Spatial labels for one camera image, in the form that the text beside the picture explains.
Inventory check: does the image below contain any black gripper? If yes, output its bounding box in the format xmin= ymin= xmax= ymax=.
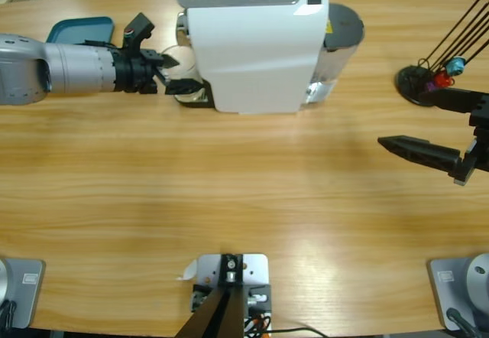
xmin=377 ymin=88 xmax=489 ymax=187
xmin=112 ymin=47 xmax=204 ymax=96

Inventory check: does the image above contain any clear drinking glass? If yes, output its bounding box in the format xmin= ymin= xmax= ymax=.
xmin=159 ymin=44 xmax=206 ymax=105

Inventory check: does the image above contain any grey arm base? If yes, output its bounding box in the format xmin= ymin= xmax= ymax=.
xmin=0 ymin=257 xmax=47 ymax=330
xmin=426 ymin=252 xmax=489 ymax=331

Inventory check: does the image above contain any red coffee capsule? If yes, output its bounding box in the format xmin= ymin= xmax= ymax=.
xmin=435 ymin=70 xmax=455 ymax=89

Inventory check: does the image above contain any blue coffee capsule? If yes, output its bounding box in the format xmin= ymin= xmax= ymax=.
xmin=446 ymin=57 xmax=466 ymax=75

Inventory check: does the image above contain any white capsule coffee machine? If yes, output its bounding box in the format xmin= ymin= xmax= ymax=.
xmin=175 ymin=0 xmax=329 ymax=116

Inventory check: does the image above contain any chrome and black drip tray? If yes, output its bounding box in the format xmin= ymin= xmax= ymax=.
xmin=173 ymin=79 xmax=215 ymax=109

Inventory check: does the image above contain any black capsule holder with rods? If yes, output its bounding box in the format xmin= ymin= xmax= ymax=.
xmin=395 ymin=0 xmax=489 ymax=106

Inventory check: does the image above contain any teal plastic serving tray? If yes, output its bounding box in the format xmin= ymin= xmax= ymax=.
xmin=45 ymin=16 xmax=115 ymax=45

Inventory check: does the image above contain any clear water tank dark lid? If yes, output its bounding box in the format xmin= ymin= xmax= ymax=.
xmin=313 ymin=3 xmax=366 ymax=106

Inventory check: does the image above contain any white paper tag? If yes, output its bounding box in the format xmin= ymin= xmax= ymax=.
xmin=175 ymin=259 xmax=199 ymax=282

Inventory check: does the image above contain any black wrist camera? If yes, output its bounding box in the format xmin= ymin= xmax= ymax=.
xmin=122 ymin=12 xmax=156 ymax=54

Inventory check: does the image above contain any black base cable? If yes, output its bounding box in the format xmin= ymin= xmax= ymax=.
xmin=0 ymin=298 xmax=18 ymax=331
xmin=445 ymin=307 xmax=484 ymax=338

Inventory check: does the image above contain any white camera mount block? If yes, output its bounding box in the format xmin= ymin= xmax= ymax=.
xmin=185 ymin=252 xmax=271 ymax=338

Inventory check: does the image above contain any thin black cable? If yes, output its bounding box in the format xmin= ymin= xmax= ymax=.
xmin=267 ymin=327 xmax=329 ymax=338

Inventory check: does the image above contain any dark camera mount post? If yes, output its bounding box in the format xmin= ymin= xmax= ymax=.
xmin=175 ymin=252 xmax=245 ymax=338

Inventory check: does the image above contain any orange and black cable bundle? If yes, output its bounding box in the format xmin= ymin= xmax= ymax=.
xmin=244 ymin=312 xmax=273 ymax=338

